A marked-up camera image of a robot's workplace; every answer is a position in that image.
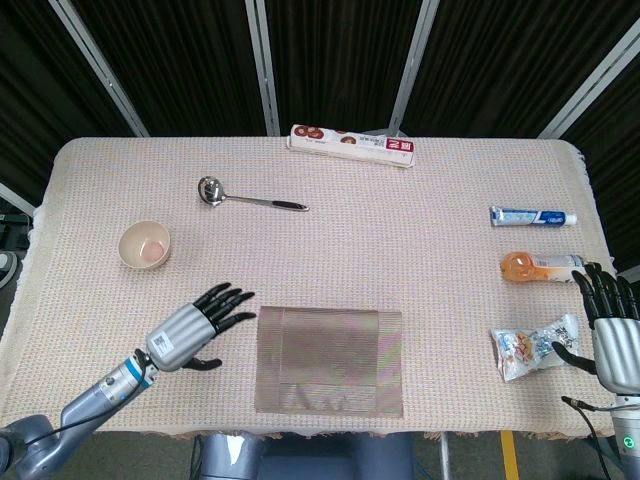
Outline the long cookie box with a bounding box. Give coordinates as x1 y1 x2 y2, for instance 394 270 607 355
285 124 417 170

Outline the blue white toothpaste tube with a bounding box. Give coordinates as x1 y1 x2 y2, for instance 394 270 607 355
488 206 578 229

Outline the blue grey robot torso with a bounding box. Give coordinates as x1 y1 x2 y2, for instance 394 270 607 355
192 432 416 480

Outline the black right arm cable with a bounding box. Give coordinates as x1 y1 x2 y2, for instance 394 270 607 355
560 395 621 480

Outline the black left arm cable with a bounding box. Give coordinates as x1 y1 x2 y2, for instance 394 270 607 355
29 352 157 449

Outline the clear snack packet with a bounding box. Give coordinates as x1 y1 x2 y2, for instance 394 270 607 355
489 313 586 384

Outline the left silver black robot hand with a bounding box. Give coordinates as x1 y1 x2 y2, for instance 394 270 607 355
144 282 259 374

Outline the orange drink bottle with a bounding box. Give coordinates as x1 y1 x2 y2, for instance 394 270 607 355
500 251 592 289

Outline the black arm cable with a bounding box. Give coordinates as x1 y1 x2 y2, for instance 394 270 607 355
29 352 157 449
560 395 621 480

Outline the beige woven tablecloth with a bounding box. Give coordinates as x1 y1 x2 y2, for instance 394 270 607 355
0 135 617 444

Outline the brown woven placemat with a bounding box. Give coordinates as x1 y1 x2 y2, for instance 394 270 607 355
253 305 404 416

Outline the beige round bowl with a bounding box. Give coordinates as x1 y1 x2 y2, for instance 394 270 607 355
117 220 172 271

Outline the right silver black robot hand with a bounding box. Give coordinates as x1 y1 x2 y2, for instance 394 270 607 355
551 262 640 401

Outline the steel ladle with black handle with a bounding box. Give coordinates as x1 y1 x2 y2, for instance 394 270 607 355
197 175 310 213

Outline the white round device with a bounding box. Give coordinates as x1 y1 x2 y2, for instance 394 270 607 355
0 251 22 290

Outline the black equipment rack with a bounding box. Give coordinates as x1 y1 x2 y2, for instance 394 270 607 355
0 212 31 251

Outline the dark pleated curtain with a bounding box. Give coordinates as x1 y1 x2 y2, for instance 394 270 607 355
0 0 640 261

